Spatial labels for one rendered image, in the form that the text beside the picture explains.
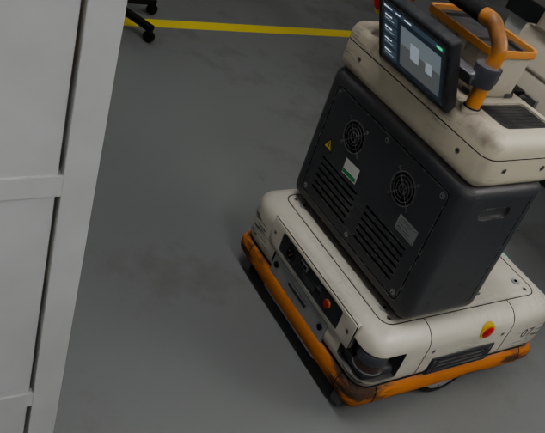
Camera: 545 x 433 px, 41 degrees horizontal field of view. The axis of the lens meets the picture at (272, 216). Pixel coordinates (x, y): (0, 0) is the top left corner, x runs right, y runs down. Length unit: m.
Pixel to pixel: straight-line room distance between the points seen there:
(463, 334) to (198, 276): 0.75
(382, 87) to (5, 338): 1.06
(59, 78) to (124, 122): 1.93
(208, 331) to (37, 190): 1.18
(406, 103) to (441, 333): 0.57
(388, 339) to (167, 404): 0.54
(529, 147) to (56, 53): 1.06
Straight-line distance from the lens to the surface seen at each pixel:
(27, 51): 0.76
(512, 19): 3.21
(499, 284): 2.09
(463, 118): 1.55
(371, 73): 1.76
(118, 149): 2.55
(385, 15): 1.64
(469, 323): 1.92
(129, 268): 2.08
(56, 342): 1.04
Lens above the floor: 1.39
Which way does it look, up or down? 35 degrees down
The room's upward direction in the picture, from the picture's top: 20 degrees clockwise
